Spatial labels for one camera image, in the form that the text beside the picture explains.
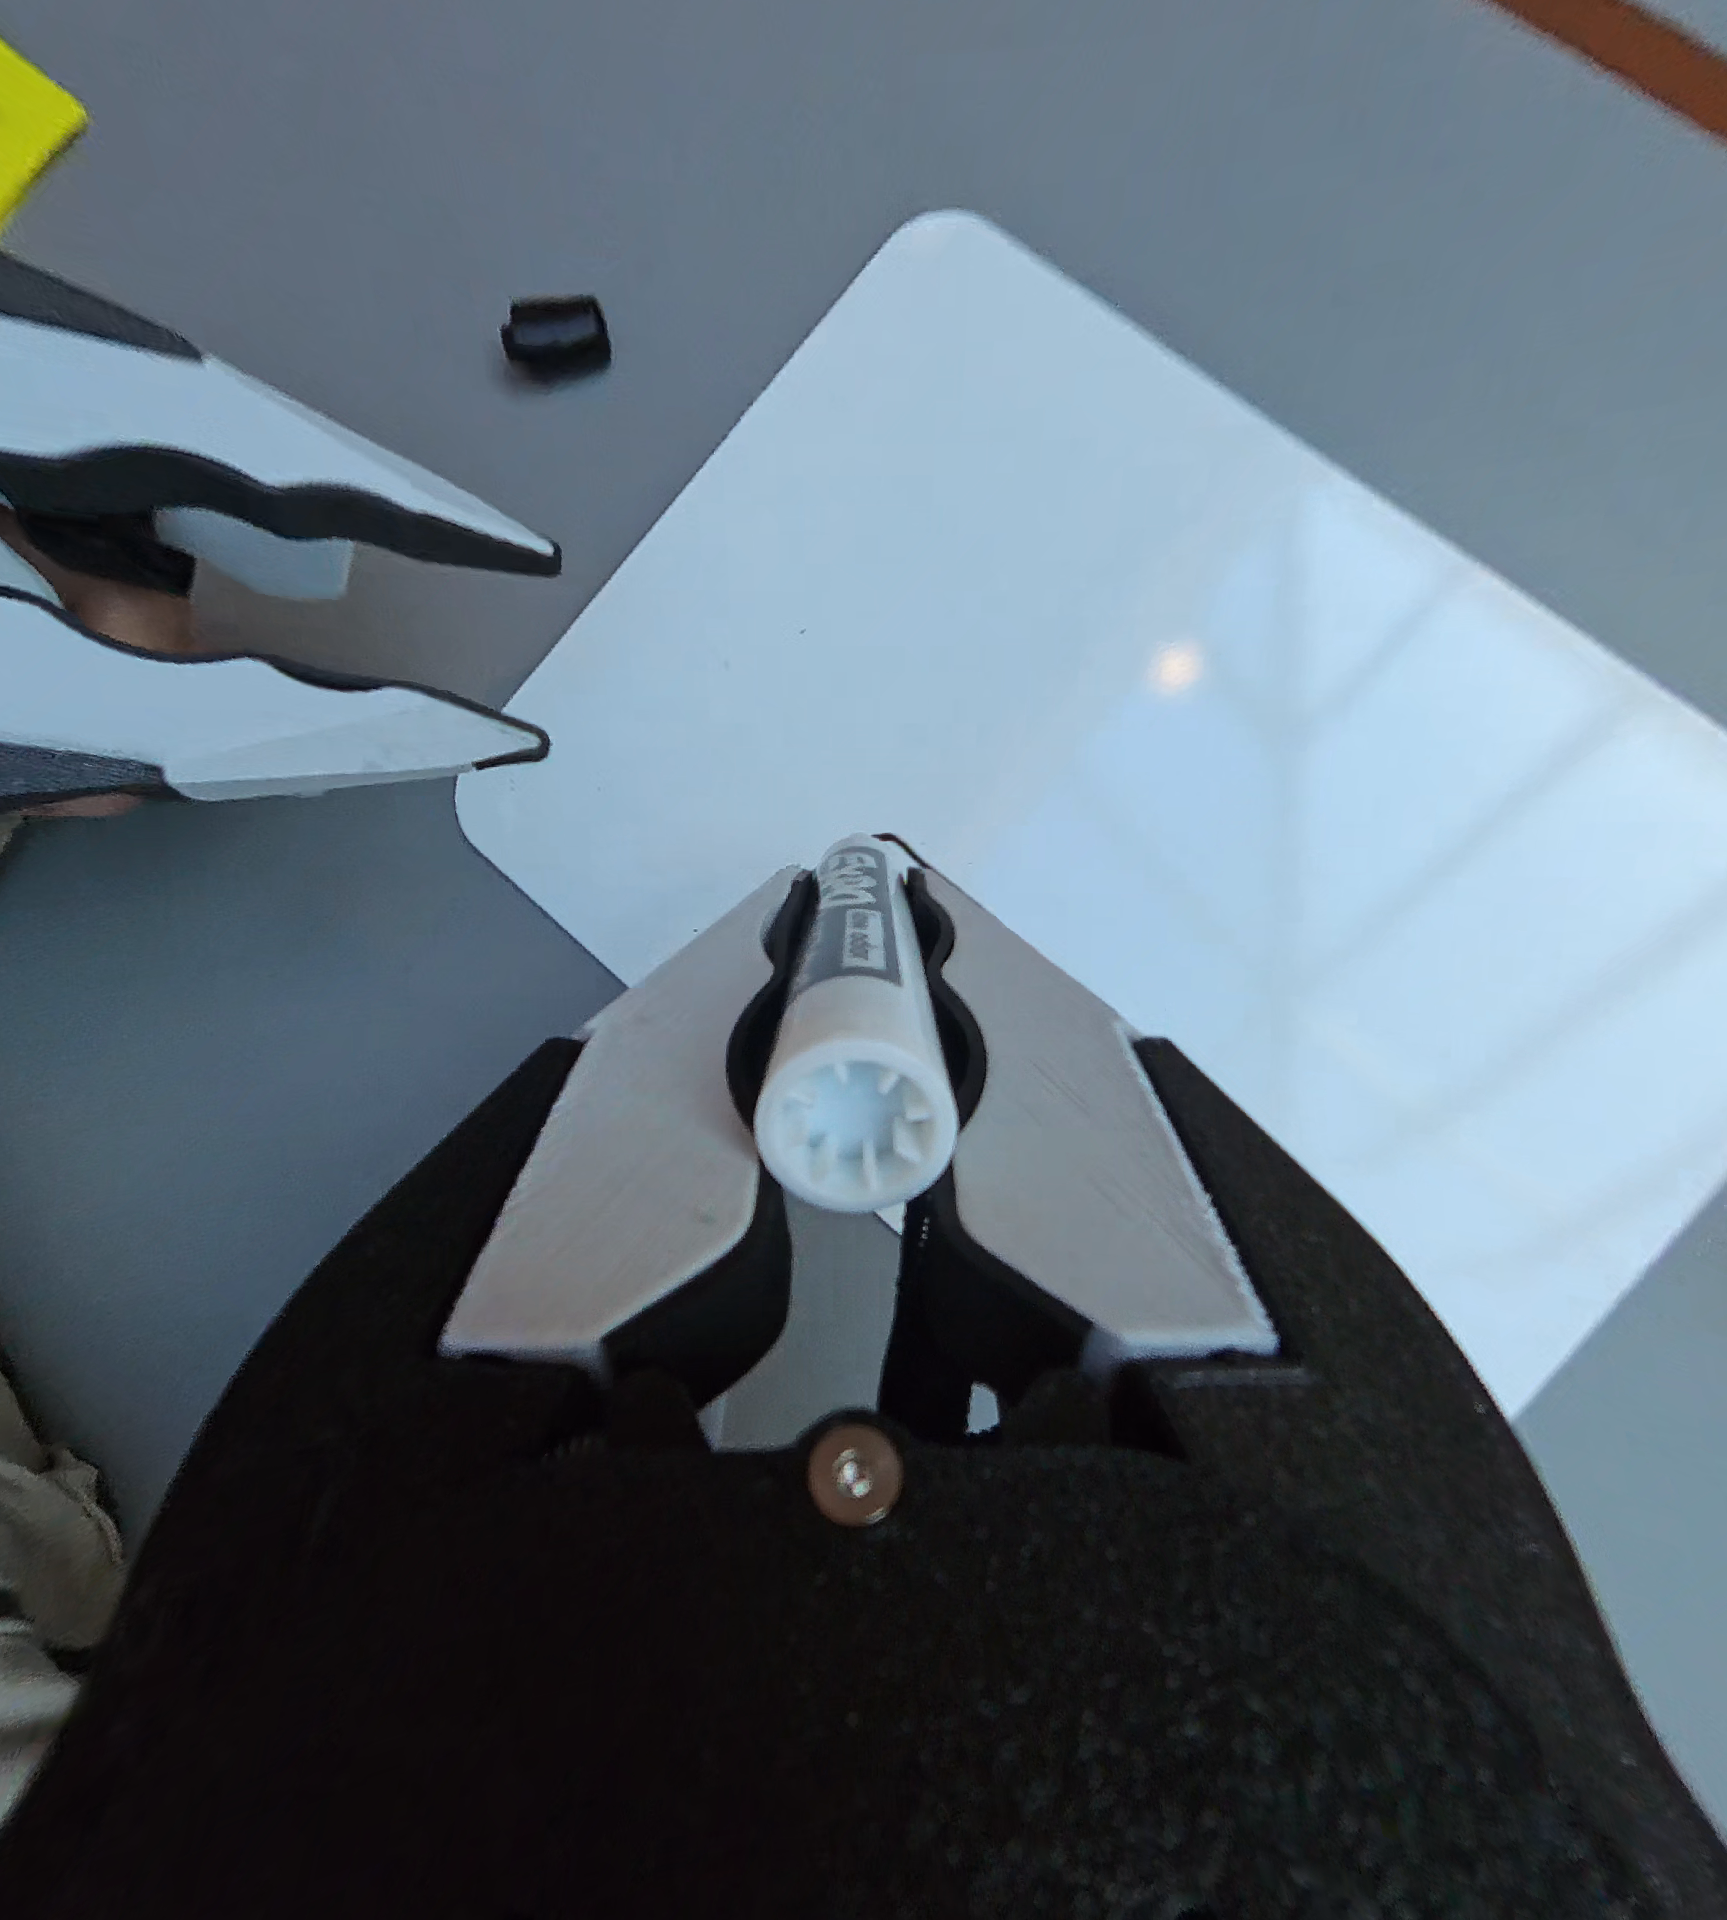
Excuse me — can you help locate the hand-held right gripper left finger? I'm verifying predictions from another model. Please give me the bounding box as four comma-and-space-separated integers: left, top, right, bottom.
439, 866, 811, 1407

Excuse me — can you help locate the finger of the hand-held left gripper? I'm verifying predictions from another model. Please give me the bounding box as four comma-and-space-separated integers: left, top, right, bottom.
0, 493, 549, 803
0, 291, 561, 601

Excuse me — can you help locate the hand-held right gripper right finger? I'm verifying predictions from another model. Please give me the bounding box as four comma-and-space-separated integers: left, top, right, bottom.
899, 864, 1281, 1407

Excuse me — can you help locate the white dry erase marker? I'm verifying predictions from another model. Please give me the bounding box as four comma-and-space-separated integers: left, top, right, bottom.
753, 828, 961, 1213

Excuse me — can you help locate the black marker cap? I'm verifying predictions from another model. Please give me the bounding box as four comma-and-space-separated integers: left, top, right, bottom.
499, 294, 617, 369

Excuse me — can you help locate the white whiteboard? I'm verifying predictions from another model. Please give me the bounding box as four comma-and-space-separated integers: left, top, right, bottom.
455, 210, 1727, 1420

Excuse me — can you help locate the grey desk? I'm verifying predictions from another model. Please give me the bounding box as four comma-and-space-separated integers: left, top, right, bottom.
0, 0, 1727, 1920

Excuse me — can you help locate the person's left hand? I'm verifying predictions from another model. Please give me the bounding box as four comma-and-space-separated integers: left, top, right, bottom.
54, 582, 200, 662

